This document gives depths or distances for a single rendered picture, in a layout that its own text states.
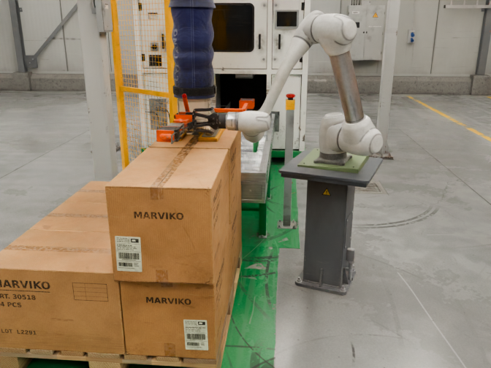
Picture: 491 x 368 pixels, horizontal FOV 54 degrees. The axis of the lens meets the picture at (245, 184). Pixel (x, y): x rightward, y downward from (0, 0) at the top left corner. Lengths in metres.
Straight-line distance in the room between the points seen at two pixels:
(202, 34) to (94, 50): 1.59
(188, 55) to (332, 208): 1.16
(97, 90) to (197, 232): 2.34
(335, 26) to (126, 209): 1.23
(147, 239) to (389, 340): 1.38
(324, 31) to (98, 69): 2.10
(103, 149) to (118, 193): 2.23
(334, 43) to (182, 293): 1.31
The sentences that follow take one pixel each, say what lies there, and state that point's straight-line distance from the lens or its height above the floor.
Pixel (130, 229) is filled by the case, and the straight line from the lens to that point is 1.88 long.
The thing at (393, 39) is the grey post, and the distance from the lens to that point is 5.90.
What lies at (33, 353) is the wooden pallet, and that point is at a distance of 2.44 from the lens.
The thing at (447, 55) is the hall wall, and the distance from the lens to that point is 12.47.
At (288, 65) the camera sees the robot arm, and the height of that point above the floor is 1.33.
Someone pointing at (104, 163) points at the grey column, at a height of 0.44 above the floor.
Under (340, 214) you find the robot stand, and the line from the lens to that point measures 2.78.
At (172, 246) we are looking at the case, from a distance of 1.87.
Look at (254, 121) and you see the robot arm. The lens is 2.27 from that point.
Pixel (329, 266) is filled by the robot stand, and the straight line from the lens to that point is 2.93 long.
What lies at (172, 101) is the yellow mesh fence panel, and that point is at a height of 0.95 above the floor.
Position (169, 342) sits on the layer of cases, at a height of 0.22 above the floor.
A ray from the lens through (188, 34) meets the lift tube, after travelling 2.49.
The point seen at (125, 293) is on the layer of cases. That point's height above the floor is 0.45.
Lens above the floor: 1.50
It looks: 18 degrees down
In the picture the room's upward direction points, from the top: straight up
